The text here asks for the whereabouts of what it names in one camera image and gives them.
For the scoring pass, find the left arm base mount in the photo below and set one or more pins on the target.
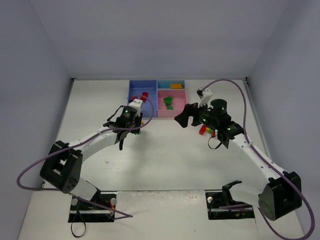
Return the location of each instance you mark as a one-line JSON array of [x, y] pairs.
[[81, 211]]

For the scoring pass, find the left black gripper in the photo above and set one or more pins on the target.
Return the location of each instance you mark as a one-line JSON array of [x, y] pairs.
[[137, 124]]

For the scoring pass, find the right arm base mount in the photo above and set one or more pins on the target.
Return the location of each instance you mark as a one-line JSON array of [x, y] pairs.
[[219, 209]]

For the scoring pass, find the pink container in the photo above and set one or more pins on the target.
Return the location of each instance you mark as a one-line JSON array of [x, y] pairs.
[[179, 100]]

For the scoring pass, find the green curved lego brick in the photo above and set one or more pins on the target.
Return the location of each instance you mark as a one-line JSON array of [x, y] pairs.
[[168, 101]]

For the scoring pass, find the yellow lego brick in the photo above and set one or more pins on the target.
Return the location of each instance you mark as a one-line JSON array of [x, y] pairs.
[[176, 86]]

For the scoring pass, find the yellow red green lego stack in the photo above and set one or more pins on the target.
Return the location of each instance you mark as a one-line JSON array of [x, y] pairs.
[[138, 131]]

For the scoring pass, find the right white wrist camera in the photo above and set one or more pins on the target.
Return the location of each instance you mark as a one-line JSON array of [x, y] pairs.
[[205, 95]]

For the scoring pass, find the red yellow green lego assembly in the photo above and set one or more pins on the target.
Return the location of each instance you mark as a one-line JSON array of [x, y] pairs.
[[204, 129]]

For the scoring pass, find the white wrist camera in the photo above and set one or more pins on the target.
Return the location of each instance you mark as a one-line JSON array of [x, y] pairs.
[[205, 95], [137, 104]]

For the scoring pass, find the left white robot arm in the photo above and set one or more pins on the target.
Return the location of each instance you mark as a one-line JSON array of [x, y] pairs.
[[63, 167]]

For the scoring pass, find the red lego brick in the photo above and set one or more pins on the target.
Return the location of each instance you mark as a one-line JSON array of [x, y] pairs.
[[144, 94]]

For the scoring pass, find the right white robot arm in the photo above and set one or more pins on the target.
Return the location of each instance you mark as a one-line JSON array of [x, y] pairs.
[[276, 194]]

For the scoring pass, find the teal container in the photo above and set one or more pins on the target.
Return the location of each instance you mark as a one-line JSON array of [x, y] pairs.
[[165, 84]]

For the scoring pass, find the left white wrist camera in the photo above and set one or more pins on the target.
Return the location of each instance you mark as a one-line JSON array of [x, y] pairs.
[[137, 104]]

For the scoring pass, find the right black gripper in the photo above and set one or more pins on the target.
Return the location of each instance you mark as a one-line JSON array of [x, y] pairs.
[[194, 114]]

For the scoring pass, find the large blue container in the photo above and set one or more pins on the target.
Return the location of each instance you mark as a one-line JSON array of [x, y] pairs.
[[152, 96]]

